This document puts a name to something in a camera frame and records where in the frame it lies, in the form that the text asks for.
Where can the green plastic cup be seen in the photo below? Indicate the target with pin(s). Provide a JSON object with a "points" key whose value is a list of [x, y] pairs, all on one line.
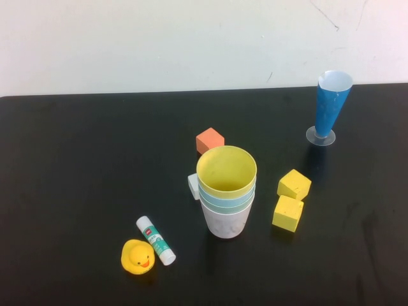
{"points": [[223, 210]]}

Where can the yellow plastic cup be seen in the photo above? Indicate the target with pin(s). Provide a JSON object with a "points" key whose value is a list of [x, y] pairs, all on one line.
{"points": [[223, 165]]}

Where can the clear round plastic stand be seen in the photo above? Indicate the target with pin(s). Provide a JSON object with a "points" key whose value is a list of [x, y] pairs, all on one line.
{"points": [[310, 137]]}

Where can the light blue plastic cup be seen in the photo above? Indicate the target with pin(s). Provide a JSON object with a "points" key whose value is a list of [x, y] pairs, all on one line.
{"points": [[223, 201]]}

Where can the grey foam cube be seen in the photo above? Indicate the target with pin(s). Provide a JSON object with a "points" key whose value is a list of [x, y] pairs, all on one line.
{"points": [[192, 186]]}

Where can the yellow foam cube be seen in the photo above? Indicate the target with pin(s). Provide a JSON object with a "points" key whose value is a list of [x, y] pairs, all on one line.
{"points": [[293, 183], [287, 215]]}

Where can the orange foam cube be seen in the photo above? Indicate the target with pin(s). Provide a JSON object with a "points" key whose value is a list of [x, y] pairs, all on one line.
{"points": [[207, 140]]}

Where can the blue paper cone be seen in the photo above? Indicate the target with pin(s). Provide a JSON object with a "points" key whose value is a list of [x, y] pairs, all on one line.
{"points": [[325, 114]]}

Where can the yellow rubber duck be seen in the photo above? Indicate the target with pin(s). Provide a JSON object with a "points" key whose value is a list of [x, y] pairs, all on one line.
{"points": [[137, 256]]}

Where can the pink plastic cup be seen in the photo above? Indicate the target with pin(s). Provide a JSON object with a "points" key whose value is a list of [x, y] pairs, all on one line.
{"points": [[226, 228]]}

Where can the white green glue stick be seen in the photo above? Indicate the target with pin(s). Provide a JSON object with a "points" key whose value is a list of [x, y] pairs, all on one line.
{"points": [[156, 242]]}

